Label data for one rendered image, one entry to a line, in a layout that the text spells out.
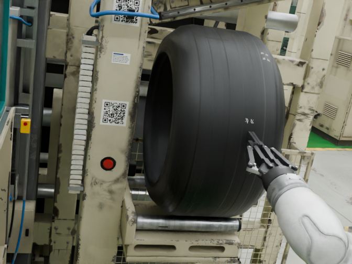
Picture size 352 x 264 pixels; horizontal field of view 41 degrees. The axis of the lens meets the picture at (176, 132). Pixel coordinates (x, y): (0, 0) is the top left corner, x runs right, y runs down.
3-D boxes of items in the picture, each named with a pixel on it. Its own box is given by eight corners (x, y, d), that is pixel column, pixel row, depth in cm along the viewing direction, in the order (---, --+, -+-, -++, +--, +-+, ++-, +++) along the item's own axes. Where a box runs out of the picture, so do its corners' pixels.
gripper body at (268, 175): (307, 175, 102) (290, 153, 110) (271, 173, 99) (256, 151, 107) (296, 203, 105) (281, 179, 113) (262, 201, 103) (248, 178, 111)
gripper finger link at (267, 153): (278, 166, 106) (284, 167, 107) (263, 142, 116) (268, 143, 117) (274, 180, 108) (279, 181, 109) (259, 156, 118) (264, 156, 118)
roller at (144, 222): (131, 232, 141) (133, 219, 139) (130, 222, 145) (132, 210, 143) (239, 234, 149) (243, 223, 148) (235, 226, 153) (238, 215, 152)
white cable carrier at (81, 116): (68, 193, 141) (83, 35, 127) (68, 185, 146) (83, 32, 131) (83, 194, 143) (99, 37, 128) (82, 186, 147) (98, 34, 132)
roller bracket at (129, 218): (123, 245, 137) (128, 216, 134) (112, 185, 174) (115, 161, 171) (134, 246, 138) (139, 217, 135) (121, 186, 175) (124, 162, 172)
